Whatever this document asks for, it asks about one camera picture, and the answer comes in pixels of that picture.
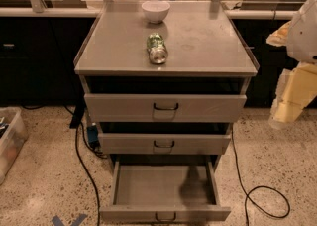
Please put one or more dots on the grey middle drawer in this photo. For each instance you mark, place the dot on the grey middle drawer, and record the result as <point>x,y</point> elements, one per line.
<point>164,138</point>

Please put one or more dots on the dark counter cabinets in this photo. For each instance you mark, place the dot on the dark counter cabinets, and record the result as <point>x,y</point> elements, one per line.
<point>37,53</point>

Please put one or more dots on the grey drawer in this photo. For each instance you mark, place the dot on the grey drawer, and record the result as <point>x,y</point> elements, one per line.
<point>164,138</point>
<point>165,99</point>
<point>174,190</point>

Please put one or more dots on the green soda can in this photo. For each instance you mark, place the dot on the green soda can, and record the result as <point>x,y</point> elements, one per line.
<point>156,48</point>

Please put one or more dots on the grey top drawer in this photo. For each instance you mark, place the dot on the grey top drawer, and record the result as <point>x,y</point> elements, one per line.
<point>165,99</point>

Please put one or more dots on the blue power box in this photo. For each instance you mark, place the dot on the blue power box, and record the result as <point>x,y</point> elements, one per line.
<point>92,136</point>

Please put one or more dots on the clear plastic storage bin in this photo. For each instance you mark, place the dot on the clear plastic storage bin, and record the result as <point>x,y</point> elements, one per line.
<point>13,135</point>

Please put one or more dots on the white ceramic bowl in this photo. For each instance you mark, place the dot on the white ceramic bowl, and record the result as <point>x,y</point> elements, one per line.
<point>155,11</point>

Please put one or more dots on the grey metal drawer cabinet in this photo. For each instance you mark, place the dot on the grey metal drawer cabinet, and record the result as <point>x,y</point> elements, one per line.
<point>200,39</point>

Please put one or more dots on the grey bottom drawer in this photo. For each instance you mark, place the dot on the grey bottom drawer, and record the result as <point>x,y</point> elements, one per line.
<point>174,190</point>

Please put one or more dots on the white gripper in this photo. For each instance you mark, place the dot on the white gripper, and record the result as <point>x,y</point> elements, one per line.
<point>305,37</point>

